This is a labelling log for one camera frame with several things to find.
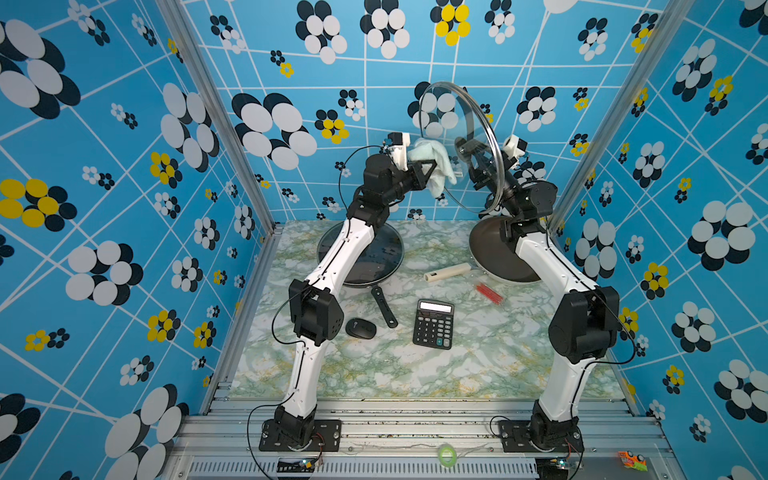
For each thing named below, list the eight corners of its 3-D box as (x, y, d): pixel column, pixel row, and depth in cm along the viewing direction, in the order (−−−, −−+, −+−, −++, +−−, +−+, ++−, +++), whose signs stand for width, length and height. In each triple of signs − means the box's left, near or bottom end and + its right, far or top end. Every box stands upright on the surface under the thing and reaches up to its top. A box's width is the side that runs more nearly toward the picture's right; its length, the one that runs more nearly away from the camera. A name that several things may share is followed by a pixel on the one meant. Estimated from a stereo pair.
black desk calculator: (411, 344, 91) (411, 339, 89) (417, 302, 100) (417, 297, 98) (450, 350, 90) (452, 346, 87) (453, 308, 99) (454, 303, 96)
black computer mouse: (344, 331, 94) (343, 328, 92) (351, 318, 97) (351, 314, 95) (371, 343, 91) (370, 339, 90) (378, 329, 94) (377, 326, 92)
